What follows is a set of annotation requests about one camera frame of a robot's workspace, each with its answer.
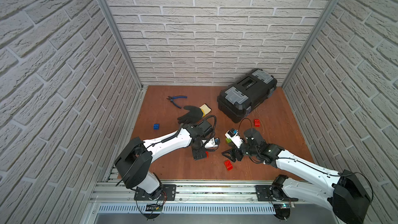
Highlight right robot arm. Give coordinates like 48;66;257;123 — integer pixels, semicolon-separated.
222;128;373;224

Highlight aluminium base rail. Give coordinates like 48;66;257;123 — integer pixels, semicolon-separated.
89;180;310;215

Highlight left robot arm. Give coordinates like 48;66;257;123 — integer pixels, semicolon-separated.
114;115;220;200

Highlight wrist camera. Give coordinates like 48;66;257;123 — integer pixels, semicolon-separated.
225;128;244;148
203;138;220;150

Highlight red lego brick front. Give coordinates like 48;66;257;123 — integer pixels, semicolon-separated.
224;160;233;171

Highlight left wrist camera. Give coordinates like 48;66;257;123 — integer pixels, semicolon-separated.
203;138;220;150

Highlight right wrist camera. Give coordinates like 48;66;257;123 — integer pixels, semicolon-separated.
225;128;244;148

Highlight black work glove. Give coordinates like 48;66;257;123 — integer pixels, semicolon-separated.
177;104;211;124

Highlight black plastic toolbox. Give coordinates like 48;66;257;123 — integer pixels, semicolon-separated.
217;68;278;123

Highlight blue lego brick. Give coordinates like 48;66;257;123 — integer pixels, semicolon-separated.
153;123;160;130

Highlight blue handled pliers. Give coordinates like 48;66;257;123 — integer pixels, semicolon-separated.
167;95;188;109

